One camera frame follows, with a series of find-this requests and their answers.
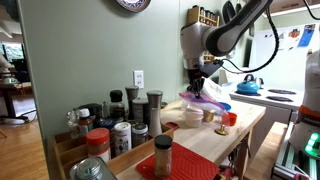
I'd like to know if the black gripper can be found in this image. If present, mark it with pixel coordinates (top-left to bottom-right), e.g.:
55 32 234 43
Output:
186 68 206 100

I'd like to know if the clear pink-zip zip lock bag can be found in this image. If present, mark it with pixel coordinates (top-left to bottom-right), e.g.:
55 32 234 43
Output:
178 91 231 126

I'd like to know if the orange plastic cup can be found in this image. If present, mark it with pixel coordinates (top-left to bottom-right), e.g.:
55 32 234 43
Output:
221 112 238 127

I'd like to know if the white round lidded container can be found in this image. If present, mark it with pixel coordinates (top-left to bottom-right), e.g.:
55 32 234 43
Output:
183 105 204 129

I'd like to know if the light blue plastic bowl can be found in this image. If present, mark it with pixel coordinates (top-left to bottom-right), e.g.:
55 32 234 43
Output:
218 101 232 112

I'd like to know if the small red square lid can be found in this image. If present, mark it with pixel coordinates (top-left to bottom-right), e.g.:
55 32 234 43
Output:
164 121 180 132

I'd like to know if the tall steel pepper mill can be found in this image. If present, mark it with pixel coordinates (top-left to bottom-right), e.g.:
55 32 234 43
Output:
146 89 164 138

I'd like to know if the blue kettle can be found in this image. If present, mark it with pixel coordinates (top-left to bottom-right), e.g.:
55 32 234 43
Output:
236 73 264 95

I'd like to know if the grey-lidded dark canister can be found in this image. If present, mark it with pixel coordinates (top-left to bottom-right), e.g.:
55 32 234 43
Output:
131 97 150 125

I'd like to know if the white kitchen stove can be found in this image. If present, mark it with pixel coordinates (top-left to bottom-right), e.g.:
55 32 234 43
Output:
218 68 306 161

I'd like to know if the dark pepper mill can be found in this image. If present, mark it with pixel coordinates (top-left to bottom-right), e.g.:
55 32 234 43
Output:
124 85 140 121

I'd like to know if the dark-lidded glass jar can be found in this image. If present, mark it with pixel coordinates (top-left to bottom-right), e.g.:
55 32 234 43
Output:
131 122 149 149

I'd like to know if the black-lidded brown spice jar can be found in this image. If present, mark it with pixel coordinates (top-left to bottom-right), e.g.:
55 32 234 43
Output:
153 134 174 179

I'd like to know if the red silicone mat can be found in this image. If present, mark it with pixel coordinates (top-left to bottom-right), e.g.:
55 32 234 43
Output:
135 142 221 180

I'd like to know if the black-capped glass bottle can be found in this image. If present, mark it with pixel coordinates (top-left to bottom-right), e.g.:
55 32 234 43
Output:
109 89 127 123

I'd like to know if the black stove burner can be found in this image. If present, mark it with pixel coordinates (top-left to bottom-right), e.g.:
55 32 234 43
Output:
267 88 298 95
265 95 294 103

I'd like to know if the black hanging pan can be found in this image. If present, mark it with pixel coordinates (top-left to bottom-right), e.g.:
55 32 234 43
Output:
235 1 244 15
222 0 238 24

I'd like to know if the white printed shaker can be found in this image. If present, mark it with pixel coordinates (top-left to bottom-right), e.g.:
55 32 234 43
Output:
113 121 133 157

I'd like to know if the white refrigerator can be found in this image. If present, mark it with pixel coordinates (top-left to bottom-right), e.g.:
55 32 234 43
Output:
249 22 320 92

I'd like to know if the blue-lidded jar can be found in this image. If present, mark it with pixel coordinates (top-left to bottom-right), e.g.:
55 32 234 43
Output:
96 118 116 131

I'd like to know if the white paper note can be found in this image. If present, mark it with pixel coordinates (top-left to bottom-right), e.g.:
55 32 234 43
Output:
275 31 288 51

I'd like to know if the black squat jar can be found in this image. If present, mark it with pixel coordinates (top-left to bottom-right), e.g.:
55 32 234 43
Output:
78 103 104 128

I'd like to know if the red-lidded spice jar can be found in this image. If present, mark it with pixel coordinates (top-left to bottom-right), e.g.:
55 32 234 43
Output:
85 127 112 163

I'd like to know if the small colourful photo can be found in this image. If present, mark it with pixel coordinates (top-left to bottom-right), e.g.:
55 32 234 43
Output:
288 28 301 39

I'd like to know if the white-capped red-label bottle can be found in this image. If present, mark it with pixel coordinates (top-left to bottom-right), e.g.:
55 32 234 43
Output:
77 108 94 136

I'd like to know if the blue paper sheet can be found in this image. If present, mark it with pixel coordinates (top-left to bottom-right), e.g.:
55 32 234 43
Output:
297 23 317 48

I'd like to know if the clear glass bottle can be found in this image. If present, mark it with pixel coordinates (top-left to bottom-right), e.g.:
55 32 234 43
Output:
65 109 80 139

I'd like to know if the metal tin can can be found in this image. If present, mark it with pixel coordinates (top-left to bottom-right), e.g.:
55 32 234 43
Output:
69 156 118 180

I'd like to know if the wooden spice box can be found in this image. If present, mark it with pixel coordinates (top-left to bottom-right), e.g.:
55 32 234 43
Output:
46 123 175 180

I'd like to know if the dark wooden dining table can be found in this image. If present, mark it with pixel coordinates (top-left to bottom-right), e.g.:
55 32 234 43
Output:
0 81 38 124

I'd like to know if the window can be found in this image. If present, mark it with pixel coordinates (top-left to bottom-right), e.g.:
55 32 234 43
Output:
1 43 26 63

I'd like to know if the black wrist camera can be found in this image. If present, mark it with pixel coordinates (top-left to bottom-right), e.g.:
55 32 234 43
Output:
199 59 225 80

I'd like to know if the wooden wall spice rack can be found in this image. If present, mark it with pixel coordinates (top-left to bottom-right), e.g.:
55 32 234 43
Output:
203 53 217 64
186 4 220 28

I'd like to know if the white wall outlet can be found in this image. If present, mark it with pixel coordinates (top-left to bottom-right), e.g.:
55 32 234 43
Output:
133 69 145 90

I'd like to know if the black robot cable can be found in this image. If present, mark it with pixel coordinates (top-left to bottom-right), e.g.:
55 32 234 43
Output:
219 6 281 75

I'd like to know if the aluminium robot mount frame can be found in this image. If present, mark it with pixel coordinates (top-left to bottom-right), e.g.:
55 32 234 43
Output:
271 139 320 180

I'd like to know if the wooden wall cabinet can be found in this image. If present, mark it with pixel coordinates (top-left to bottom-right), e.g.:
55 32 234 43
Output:
263 0 320 18

